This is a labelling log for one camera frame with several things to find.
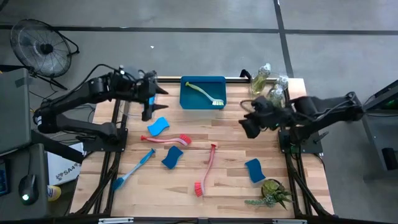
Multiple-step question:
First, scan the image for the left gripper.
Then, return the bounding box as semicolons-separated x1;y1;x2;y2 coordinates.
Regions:
136;77;170;122

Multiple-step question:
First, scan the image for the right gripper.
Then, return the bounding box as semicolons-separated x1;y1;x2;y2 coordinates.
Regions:
238;95;284;139

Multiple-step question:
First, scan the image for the clear soap bottle yellow liquid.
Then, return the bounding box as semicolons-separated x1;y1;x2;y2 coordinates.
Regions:
273;76;289;91
267;86;286;108
251;63;272;95

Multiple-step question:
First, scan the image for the red dish brush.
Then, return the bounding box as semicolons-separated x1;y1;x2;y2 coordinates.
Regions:
194;142;218;198
140;133;193;147

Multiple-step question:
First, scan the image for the green dish brush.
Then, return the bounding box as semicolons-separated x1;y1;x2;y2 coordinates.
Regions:
185;81;224;106

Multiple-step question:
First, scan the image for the blue dish brush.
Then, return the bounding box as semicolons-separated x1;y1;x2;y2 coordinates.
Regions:
111;148;156;192

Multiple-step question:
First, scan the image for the blue plastic bin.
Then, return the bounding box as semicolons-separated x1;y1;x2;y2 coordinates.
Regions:
179;75;227;110

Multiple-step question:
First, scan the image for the black curved object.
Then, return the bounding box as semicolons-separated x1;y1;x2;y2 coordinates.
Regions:
239;68;252;82

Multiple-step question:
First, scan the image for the potted succulent plant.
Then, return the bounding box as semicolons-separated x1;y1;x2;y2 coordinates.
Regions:
244;179;294;211

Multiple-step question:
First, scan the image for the black stand beam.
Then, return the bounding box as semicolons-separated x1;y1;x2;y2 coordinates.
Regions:
30;129;85;165

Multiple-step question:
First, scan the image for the white cardboard box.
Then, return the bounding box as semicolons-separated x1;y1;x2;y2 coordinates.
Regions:
46;142;85;187

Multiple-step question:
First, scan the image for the black floor fan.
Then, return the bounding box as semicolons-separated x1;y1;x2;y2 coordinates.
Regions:
9;18;80;91

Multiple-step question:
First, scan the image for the grey equipment cart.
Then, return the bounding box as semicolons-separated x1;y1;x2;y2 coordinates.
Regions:
343;79;398;182

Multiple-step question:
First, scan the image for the black operator desk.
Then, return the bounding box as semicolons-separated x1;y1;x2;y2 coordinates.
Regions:
0;142;50;220

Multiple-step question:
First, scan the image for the yellow round object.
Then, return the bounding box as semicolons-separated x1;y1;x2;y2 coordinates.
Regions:
47;184;62;202

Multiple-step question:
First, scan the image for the black block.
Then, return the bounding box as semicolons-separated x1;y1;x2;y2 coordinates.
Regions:
381;147;398;172

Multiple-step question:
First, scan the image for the grey case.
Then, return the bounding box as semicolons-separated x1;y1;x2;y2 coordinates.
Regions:
0;68;32;156

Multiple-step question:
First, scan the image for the black computer mouse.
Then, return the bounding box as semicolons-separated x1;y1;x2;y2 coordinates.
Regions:
17;174;40;207

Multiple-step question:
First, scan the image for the blue keyboard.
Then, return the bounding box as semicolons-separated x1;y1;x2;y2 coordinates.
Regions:
0;160;9;197

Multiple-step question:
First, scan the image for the black aluminium table frame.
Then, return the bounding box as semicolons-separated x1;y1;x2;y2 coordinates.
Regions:
70;76;335;218

